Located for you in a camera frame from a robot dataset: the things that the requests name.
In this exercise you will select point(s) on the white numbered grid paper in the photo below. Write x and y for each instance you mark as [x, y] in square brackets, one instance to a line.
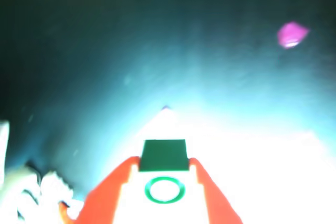
[262, 171]

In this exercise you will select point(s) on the green cube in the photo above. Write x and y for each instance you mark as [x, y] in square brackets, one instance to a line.
[164, 155]

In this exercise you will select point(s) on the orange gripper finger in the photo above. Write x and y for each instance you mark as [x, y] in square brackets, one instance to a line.
[105, 197]
[218, 197]

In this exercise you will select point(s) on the pink tape strip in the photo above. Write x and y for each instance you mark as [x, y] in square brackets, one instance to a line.
[291, 33]

